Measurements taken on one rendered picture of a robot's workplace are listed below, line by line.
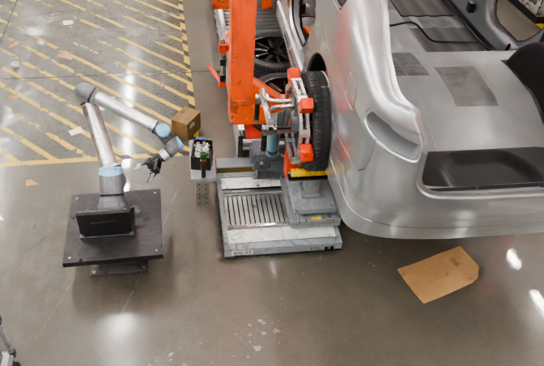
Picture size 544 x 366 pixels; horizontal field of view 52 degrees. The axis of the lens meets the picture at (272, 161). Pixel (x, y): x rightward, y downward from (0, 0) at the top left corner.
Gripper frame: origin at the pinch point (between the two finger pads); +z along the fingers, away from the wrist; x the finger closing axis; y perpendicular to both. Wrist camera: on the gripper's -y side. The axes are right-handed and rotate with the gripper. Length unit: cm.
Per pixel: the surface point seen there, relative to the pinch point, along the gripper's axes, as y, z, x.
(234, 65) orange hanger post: 8, -98, 16
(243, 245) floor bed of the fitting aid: -44, -23, -68
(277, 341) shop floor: -112, -3, -84
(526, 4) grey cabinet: 164, -485, -259
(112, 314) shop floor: -54, 64, -32
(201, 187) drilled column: 7, -27, -44
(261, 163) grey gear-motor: -2, -72, -56
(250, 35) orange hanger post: 0, -117, 30
